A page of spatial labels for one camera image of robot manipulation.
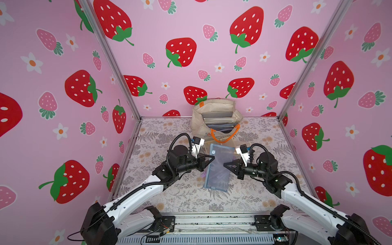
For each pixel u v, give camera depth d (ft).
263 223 2.44
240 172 2.13
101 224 1.26
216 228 2.40
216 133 3.18
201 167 2.05
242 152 2.13
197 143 2.12
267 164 1.84
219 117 3.38
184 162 1.93
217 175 2.37
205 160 2.17
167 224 2.40
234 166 2.26
